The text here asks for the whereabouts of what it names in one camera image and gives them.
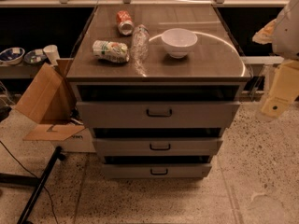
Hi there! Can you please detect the black metal stand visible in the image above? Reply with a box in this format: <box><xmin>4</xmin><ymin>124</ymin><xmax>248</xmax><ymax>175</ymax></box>
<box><xmin>0</xmin><ymin>147</ymin><xmax>65</xmax><ymax>224</ymax></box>

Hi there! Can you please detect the red soda can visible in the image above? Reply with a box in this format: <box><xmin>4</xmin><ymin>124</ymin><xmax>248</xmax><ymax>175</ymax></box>
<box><xmin>116</xmin><ymin>10</ymin><xmax>134</xmax><ymax>35</ymax></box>

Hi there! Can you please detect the white paper cup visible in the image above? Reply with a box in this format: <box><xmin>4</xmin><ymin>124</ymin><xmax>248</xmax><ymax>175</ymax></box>
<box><xmin>43</xmin><ymin>45</ymin><xmax>60</xmax><ymax>64</ymax></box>

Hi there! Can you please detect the grey drawer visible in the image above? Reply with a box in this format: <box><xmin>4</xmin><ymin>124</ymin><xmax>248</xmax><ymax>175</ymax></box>
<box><xmin>77</xmin><ymin>102</ymin><xmax>240</xmax><ymax>128</ymax></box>
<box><xmin>93</xmin><ymin>138</ymin><xmax>222</xmax><ymax>157</ymax></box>
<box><xmin>102</xmin><ymin>163</ymin><xmax>212</xmax><ymax>179</ymax></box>

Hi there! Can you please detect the brown cardboard box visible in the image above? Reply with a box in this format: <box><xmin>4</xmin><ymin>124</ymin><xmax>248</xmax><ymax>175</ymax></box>
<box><xmin>15</xmin><ymin>59</ymin><xmax>85</xmax><ymax>141</ymax></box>

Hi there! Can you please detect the blue white bowl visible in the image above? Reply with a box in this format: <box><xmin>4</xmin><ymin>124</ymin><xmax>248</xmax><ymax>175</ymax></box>
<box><xmin>23</xmin><ymin>49</ymin><xmax>47</xmax><ymax>65</ymax></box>
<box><xmin>0</xmin><ymin>47</ymin><xmax>25</xmax><ymax>65</ymax></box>

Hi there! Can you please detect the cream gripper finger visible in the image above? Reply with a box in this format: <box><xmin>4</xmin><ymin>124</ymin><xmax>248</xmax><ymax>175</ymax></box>
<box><xmin>256</xmin><ymin>60</ymin><xmax>299</xmax><ymax>121</ymax></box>

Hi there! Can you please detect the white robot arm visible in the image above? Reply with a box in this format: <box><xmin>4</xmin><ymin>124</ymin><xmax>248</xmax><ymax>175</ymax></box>
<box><xmin>252</xmin><ymin>0</ymin><xmax>299</xmax><ymax>121</ymax></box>

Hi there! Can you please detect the crushed green white can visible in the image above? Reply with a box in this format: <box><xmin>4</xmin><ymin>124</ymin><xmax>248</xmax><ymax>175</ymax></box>
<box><xmin>93</xmin><ymin>40</ymin><xmax>130</xmax><ymax>63</ymax></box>

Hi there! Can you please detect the blue white bowl left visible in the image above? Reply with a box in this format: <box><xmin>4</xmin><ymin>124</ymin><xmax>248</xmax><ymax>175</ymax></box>
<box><xmin>0</xmin><ymin>47</ymin><xmax>25</xmax><ymax>65</ymax></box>

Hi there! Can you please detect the clear plastic bottle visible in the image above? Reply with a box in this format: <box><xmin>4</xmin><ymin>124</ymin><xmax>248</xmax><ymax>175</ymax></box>
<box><xmin>131</xmin><ymin>24</ymin><xmax>150</xmax><ymax>62</ymax></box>

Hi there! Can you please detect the blue white bowl right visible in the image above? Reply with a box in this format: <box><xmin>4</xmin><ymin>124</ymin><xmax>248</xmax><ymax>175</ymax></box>
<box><xmin>23</xmin><ymin>49</ymin><xmax>47</xmax><ymax>65</ymax></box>

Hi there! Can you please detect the black floor cable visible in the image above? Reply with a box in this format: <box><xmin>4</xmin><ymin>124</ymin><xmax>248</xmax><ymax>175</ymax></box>
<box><xmin>0</xmin><ymin>139</ymin><xmax>60</xmax><ymax>224</ymax></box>

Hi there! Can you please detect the grey drawer cabinet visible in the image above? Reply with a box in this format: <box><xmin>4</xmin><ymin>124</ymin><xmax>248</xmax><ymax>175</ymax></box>
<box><xmin>67</xmin><ymin>4</ymin><xmax>250</xmax><ymax>165</ymax></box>

